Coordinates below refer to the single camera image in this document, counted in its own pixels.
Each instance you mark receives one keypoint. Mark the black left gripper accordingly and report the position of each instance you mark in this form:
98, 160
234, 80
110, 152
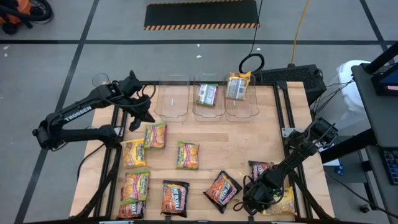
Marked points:
133, 99

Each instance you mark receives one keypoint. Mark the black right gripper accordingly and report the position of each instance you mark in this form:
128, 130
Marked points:
261, 189

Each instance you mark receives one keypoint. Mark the black fire noodle pack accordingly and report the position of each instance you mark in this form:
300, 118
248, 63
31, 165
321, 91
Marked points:
222, 191
130, 211
258, 169
174, 199

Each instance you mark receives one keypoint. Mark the yellow chicken ramen pack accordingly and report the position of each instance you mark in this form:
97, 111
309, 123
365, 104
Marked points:
237, 88
286, 202
133, 154

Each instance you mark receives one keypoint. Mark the lime chili shrimp ramen pack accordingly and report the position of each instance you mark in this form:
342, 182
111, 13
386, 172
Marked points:
155, 135
188, 155
136, 186
207, 95

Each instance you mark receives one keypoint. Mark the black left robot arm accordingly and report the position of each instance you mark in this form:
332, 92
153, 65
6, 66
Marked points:
77, 113

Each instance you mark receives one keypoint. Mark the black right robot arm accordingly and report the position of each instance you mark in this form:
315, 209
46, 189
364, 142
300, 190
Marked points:
298, 155

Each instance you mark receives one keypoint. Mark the clear plastic bin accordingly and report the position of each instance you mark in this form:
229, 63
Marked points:
209, 112
172, 93
242, 110

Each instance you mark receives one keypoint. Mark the clear plastic cup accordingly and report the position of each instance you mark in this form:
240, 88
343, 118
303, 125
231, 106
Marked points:
100, 79

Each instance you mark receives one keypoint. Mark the white paper sheet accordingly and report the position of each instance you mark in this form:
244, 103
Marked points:
332, 161

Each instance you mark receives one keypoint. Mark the small blue box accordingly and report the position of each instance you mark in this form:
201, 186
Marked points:
339, 170

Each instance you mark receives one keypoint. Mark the black metal beam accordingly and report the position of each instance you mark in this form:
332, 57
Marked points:
351, 145
382, 57

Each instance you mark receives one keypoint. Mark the black caster wheel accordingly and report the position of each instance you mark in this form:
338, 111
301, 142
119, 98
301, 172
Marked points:
365, 208

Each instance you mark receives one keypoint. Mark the black computer case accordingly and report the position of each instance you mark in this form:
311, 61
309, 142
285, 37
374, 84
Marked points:
289, 77

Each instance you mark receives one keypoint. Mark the black hazard-striped floor mat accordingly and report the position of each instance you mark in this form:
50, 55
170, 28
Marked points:
202, 14

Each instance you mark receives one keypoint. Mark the white plastic bag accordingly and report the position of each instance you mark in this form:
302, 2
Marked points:
348, 93

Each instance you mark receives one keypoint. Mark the black keyboard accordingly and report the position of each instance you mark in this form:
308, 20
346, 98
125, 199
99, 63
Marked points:
392, 166

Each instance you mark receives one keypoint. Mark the grey desk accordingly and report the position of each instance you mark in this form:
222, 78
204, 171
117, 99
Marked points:
379, 118

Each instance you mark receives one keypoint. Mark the orange shop vacuum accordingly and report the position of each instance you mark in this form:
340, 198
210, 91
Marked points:
15, 12

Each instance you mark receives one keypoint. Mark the black aluminium rig frame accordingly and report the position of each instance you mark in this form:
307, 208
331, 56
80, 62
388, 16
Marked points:
267, 83

